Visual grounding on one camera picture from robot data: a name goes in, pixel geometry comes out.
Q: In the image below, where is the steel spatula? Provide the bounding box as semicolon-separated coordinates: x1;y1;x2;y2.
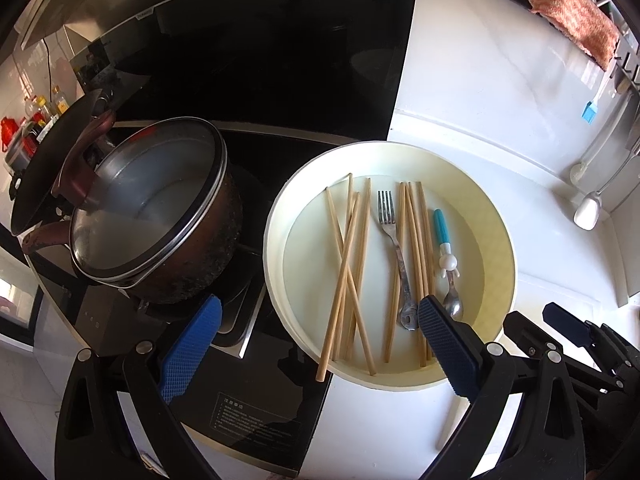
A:
572;140;640;232

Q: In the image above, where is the white plastic cutting board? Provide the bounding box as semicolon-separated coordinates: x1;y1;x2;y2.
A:
436;272;626;453

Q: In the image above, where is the black glass stove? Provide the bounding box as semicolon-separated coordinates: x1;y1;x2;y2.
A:
27;125;333;478

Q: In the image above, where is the blue handled steel spoon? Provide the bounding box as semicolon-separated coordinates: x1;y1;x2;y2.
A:
432;208;466;320

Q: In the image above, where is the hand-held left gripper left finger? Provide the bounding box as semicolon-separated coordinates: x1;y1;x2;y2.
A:
54;295;223;480

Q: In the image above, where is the white bottle brush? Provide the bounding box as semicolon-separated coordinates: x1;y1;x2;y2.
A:
570;90;636;186

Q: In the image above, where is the pink dish cloth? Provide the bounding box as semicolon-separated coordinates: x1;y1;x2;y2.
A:
519;0;621;72

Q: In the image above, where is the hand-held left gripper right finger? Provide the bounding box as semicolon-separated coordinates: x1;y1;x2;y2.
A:
417;296;586;480

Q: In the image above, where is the red container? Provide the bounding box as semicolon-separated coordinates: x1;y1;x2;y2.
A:
0;117;21;153

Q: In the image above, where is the blue silicone brush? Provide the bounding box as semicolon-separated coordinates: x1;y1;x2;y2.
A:
581;72;621;125

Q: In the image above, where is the steel fork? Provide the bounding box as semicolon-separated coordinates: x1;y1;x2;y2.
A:
376;190;420;332

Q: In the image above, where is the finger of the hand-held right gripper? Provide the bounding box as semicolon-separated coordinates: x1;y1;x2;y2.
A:
502;311;616;396
543;302;640;376

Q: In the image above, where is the brown pot with glass lid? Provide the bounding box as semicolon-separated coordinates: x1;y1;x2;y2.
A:
20;110;246;306

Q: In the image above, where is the white round basin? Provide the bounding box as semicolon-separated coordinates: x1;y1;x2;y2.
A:
263;141;517;390

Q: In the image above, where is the wooden chopstick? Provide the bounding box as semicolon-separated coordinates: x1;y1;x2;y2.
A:
316;192;362;383
331;172;354;363
346;177;373;362
325;187;377;377
406;182;429;368
417;182;436;311

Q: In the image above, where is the black wok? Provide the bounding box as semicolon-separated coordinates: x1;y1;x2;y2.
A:
9;89;118;237

